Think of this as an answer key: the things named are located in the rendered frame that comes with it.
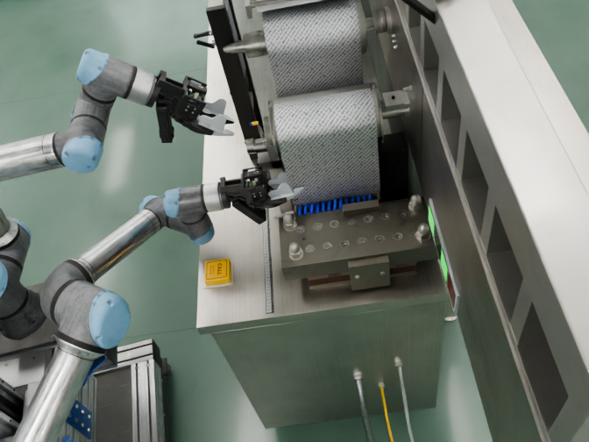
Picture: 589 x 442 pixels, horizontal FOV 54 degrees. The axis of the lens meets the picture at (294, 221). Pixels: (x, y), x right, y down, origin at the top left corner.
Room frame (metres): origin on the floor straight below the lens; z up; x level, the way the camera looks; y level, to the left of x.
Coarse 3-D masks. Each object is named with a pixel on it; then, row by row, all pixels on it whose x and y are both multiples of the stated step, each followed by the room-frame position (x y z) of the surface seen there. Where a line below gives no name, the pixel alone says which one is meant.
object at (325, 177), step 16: (288, 160) 1.02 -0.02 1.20; (304, 160) 1.01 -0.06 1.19; (320, 160) 1.01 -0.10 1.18; (336, 160) 1.00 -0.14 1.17; (352, 160) 1.00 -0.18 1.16; (368, 160) 0.99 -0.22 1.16; (288, 176) 1.02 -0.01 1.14; (304, 176) 1.01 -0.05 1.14; (320, 176) 1.01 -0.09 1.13; (336, 176) 1.00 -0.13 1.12; (352, 176) 1.00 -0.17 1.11; (368, 176) 0.99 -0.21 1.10; (304, 192) 1.01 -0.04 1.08; (320, 192) 1.01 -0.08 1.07; (336, 192) 1.00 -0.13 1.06; (352, 192) 1.00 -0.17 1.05; (368, 192) 0.99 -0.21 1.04
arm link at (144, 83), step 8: (144, 72) 1.10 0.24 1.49; (136, 80) 1.07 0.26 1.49; (144, 80) 1.08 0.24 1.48; (152, 80) 1.08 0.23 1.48; (136, 88) 1.06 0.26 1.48; (144, 88) 1.06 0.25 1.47; (152, 88) 1.07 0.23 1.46; (128, 96) 1.06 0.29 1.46; (136, 96) 1.06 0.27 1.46; (144, 96) 1.06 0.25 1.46; (144, 104) 1.07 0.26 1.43
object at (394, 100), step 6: (402, 90) 1.07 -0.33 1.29; (384, 96) 1.06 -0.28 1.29; (390, 96) 1.05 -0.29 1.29; (396, 96) 1.05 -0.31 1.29; (402, 96) 1.05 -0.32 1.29; (384, 102) 1.04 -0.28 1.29; (390, 102) 1.04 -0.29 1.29; (396, 102) 1.03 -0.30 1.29; (402, 102) 1.03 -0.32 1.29; (408, 102) 1.02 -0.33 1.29; (390, 108) 1.02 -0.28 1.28; (396, 108) 1.02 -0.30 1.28; (402, 108) 1.02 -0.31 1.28
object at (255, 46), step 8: (248, 32) 1.34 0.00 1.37; (256, 32) 1.33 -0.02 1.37; (248, 40) 1.32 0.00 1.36; (256, 40) 1.31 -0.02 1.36; (264, 40) 1.31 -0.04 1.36; (248, 48) 1.31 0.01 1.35; (256, 48) 1.30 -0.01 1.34; (264, 48) 1.30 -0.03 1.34; (248, 56) 1.31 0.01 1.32; (256, 56) 1.31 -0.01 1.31
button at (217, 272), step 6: (228, 258) 0.98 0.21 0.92; (210, 264) 0.97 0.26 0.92; (216, 264) 0.97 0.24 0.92; (222, 264) 0.96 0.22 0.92; (228, 264) 0.96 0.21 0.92; (210, 270) 0.95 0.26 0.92; (216, 270) 0.95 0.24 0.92; (222, 270) 0.94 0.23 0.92; (228, 270) 0.94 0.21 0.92; (204, 276) 0.94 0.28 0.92; (210, 276) 0.93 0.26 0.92; (216, 276) 0.93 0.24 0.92; (222, 276) 0.92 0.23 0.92; (228, 276) 0.92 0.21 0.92; (210, 282) 0.92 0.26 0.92; (216, 282) 0.92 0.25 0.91; (222, 282) 0.91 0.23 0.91; (228, 282) 0.91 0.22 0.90
